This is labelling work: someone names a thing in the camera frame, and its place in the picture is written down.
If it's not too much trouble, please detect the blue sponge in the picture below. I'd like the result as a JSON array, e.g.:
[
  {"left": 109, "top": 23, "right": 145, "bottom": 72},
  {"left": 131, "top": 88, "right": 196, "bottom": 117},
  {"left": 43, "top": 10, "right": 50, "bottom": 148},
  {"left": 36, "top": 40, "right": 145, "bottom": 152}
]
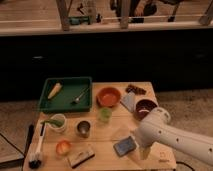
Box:
[{"left": 113, "top": 136, "right": 136, "bottom": 157}]

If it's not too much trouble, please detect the green plastic cup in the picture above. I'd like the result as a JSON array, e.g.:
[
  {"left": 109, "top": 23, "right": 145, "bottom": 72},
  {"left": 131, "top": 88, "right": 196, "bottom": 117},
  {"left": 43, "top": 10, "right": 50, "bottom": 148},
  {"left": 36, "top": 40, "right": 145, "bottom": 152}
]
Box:
[{"left": 99, "top": 107, "right": 112, "bottom": 122}]

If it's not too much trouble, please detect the yellow corn cob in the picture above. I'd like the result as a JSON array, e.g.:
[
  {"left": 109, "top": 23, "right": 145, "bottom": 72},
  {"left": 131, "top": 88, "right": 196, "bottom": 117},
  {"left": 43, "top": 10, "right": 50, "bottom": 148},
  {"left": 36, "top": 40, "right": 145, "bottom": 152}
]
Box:
[{"left": 48, "top": 83, "right": 62, "bottom": 99}]

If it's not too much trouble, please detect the metal spoon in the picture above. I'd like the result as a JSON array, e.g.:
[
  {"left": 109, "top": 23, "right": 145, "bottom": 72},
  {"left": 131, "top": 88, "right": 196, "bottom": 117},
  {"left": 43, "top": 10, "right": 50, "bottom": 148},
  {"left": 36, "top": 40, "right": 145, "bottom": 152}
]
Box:
[{"left": 72, "top": 87, "right": 89, "bottom": 104}]

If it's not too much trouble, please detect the black cable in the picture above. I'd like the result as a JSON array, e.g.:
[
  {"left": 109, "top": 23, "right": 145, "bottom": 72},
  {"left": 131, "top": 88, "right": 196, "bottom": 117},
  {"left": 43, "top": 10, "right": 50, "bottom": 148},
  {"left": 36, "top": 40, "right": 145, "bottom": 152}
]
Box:
[{"left": 175, "top": 161, "right": 196, "bottom": 171}]

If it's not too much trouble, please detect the wooden block eraser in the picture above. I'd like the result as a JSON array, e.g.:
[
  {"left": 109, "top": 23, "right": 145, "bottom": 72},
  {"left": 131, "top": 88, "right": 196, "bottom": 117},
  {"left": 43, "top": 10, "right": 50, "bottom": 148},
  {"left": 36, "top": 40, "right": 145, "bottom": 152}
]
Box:
[{"left": 68, "top": 147, "right": 95, "bottom": 169}]

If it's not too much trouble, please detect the metal cup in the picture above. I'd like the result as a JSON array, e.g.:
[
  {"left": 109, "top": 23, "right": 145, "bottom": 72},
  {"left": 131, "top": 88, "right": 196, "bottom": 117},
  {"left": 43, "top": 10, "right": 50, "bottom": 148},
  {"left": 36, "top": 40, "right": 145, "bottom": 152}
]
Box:
[{"left": 76, "top": 121, "right": 91, "bottom": 138}]

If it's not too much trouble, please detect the dark grapes bunch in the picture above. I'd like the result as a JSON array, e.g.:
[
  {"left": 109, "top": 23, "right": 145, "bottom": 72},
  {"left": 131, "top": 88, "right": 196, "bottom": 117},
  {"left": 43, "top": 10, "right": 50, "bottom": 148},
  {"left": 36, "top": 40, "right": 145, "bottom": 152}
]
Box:
[{"left": 125, "top": 84, "right": 146, "bottom": 95}]

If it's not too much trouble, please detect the grey cloth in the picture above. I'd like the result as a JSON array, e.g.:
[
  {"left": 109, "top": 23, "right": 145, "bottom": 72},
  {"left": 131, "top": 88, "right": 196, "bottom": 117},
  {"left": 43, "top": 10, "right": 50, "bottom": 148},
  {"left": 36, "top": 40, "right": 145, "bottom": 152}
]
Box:
[{"left": 120, "top": 92, "right": 135, "bottom": 113}]

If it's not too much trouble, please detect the white mug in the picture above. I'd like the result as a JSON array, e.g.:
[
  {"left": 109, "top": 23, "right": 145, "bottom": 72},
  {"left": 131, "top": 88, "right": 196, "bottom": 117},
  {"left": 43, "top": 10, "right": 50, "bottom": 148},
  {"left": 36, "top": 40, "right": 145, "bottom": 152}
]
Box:
[{"left": 49, "top": 114, "right": 67, "bottom": 133}]

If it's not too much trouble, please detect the green plastic tray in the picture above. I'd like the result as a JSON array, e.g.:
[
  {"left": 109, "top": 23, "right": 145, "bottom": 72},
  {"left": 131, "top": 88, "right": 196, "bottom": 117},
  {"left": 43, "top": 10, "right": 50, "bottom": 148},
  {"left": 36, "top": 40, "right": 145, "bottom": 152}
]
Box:
[{"left": 39, "top": 77, "right": 92, "bottom": 114}]

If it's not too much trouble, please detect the orange bowl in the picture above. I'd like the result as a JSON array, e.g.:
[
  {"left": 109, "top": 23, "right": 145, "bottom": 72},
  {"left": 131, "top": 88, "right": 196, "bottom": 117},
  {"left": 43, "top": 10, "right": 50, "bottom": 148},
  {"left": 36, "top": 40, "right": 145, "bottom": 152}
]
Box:
[{"left": 96, "top": 87, "right": 121, "bottom": 107}]

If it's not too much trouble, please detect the green vegetable toy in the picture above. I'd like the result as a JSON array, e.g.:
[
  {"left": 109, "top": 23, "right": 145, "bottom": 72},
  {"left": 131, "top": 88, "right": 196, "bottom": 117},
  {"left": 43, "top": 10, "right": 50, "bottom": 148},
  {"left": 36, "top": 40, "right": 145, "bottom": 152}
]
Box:
[{"left": 41, "top": 119, "right": 63, "bottom": 127}]

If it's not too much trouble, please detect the orange fruit toy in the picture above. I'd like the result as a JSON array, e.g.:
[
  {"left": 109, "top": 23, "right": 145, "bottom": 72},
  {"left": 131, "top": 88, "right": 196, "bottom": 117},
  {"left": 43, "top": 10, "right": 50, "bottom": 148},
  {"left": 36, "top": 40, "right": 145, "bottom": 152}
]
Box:
[{"left": 56, "top": 140, "right": 71, "bottom": 155}]

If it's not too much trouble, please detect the wooden table frame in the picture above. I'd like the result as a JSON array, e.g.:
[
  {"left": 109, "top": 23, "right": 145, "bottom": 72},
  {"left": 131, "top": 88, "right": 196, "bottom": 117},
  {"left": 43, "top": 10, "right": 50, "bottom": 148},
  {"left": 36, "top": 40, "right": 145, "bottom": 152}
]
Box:
[{"left": 0, "top": 0, "right": 213, "bottom": 37}]

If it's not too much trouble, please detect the dark red bowl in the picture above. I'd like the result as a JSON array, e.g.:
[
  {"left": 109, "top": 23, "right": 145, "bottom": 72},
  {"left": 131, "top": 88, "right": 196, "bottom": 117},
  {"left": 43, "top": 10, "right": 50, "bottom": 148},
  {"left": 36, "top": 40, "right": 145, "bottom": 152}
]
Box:
[{"left": 135, "top": 99, "right": 157, "bottom": 120}]

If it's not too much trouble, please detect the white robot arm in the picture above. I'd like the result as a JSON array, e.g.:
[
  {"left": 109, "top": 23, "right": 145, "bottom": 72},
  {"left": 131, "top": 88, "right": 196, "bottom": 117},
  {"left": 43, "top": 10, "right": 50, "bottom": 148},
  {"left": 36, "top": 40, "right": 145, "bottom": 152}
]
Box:
[{"left": 133, "top": 107, "right": 213, "bottom": 166}]

